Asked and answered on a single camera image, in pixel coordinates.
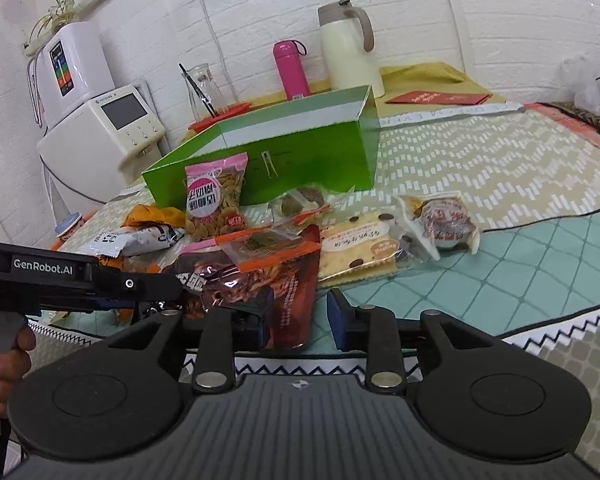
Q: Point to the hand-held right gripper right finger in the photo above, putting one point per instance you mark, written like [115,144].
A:
[336,317]

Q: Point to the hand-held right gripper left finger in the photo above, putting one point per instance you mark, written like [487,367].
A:
[260,322]

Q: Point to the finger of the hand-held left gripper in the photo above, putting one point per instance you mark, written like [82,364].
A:
[145,285]

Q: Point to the dark brown snack bag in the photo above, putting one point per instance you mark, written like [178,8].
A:
[290,295]

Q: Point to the orange snack packet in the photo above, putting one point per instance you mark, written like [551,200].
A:
[130,265]
[152,217]

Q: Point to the clear packet with orange header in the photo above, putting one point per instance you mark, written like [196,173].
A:
[265,250]

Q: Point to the pink seed snack packet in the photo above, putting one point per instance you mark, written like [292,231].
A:
[212,200]

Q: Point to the clear braised egg packet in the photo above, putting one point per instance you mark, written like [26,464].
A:
[305,200]

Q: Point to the green cardboard box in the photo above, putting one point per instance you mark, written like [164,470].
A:
[305,160]

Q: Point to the person's left hand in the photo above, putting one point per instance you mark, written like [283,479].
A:
[5,365]

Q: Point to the flat orange snack packet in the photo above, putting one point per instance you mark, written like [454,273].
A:
[130,265]

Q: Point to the white black snack packet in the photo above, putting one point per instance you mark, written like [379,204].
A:
[135,241]

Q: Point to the small jar with blue lid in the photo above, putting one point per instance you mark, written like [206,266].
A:
[69,225]

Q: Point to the white appliance with screen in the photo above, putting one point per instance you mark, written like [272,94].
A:
[105,155]

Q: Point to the red plastic basket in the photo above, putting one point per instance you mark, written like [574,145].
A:
[225,112]

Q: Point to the glass pitcher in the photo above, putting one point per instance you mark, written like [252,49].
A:
[210,90]

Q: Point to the white water purifier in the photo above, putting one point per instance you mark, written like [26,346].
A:
[82,67]

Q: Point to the white printed paper strip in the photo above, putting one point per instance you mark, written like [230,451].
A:
[455,112]

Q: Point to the red envelope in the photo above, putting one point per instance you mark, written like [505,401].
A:
[437,98]

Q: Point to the pink thermos bottle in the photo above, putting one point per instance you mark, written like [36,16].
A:
[291,70]

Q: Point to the cream thermal jug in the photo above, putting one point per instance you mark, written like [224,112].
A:
[347,55]

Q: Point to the green potted plant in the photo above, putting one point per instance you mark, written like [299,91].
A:
[62,7]

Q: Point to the leopard print cloth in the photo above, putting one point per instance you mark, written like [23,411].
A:
[587,122]

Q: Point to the clear plastic bag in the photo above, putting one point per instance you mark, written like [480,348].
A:
[587,85]

